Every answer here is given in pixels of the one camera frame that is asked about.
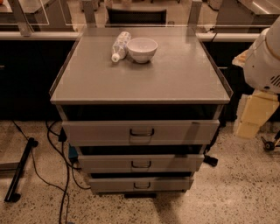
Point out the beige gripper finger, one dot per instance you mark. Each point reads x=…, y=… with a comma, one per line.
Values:
x=253, y=111
x=240, y=59

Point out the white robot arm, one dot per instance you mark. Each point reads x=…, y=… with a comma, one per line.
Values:
x=261, y=69

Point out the grey drawer cabinet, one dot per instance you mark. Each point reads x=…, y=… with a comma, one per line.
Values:
x=181, y=82

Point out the top grey drawer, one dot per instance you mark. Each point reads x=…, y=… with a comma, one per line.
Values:
x=123, y=133

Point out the grey drawer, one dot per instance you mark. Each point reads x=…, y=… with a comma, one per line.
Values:
x=129, y=185
x=140, y=163
x=123, y=133

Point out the middle grey drawer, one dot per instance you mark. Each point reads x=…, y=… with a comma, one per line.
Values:
x=140, y=163

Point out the bottom grey drawer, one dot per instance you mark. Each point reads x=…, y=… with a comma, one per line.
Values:
x=129, y=185

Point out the black tripod foot right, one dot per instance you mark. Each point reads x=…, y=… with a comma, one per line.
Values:
x=271, y=145

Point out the black caster wheel right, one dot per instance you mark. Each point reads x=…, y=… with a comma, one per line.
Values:
x=210, y=160

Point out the white ceramic bowl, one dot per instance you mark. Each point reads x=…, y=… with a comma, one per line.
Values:
x=141, y=50

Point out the clear plastic water bottle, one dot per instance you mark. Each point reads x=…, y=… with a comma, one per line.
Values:
x=119, y=48

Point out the blue box behind cabinet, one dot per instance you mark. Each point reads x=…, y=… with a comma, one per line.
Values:
x=72, y=153

